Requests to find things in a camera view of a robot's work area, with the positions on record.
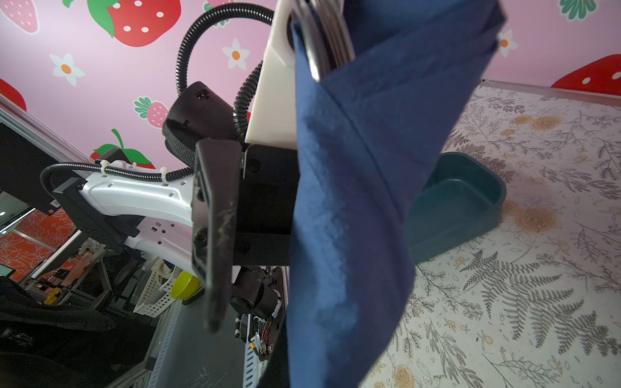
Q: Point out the white crate outside cell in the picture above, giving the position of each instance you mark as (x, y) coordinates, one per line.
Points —
(155, 297)

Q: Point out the blue paper napkin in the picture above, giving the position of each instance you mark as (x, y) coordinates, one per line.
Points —
(369, 136)

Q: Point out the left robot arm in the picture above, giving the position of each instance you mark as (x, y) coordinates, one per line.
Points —
(121, 205)

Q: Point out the yellow-green object outside cell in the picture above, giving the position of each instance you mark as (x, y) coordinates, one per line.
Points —
(185, 286)

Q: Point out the silver fork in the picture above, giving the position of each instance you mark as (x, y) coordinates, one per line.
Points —
(335, 29)

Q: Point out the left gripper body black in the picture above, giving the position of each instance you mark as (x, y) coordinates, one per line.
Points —
(267, 196)

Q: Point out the silver spoon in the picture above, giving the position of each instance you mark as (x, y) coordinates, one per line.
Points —
(311, 32)

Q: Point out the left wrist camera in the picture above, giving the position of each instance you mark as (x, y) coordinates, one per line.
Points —
(274, 82)

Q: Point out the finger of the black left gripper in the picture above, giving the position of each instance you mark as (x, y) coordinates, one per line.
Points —
(214, 215)

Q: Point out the dark teal plastic bin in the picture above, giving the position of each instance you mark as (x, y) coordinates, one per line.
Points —
(462, 200)

